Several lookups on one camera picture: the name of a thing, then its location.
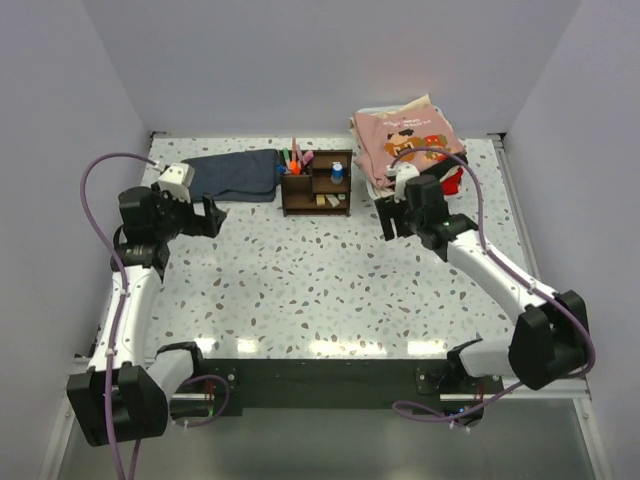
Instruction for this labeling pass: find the green capped white marker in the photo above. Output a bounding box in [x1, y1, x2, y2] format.
[282, 148, 291, 168]

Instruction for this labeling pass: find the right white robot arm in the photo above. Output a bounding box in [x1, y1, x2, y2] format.
[375, 176, 593, 393]

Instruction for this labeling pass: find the dark red gel pen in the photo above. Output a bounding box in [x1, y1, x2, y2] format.
[291, 137, 300, 161]

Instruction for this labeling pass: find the white laundry basket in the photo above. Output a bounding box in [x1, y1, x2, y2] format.
[365, 180, 382, 201]

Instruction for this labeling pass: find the blue grey pencil sharpener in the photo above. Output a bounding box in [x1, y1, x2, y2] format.
[330, 162, 345, 185]

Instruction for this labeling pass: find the red garment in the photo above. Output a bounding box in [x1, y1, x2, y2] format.
[440, 167, 463, 196]

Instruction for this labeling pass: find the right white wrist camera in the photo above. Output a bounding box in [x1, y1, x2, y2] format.
[386, 162, 420, 203]

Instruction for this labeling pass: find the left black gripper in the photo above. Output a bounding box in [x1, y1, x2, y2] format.
[152, 183, 225, 242]

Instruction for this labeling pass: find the folded dark blue cloth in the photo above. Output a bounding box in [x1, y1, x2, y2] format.
[183, 149, 281, 203]

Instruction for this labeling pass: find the black orange highlighter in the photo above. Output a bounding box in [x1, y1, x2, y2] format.
[289, 162, 301, 175]

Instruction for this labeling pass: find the tan eraser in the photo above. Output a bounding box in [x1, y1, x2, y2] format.
[325, 195, 339, 208]

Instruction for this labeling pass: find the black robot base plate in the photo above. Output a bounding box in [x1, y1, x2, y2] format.
[148, 358, 502, 429]

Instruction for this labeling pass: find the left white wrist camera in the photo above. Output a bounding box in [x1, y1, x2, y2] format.
[156, 163, 195, 203]

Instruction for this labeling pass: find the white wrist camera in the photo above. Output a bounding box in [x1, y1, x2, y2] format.
[386, 162, 420, 203]
[156, 163, 195, 203]

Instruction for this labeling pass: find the black garment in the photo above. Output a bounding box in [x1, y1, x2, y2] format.
[432, 153, 468, 178]

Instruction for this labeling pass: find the pink pixel-print shirt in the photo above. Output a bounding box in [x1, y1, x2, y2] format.
[350, 95, 466, 190]

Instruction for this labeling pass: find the brown wooden desk organizer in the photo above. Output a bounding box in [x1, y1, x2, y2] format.
[281, 150, 353, 217]

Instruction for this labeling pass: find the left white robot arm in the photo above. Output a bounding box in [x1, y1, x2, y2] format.
[66, 184, 226, 446]

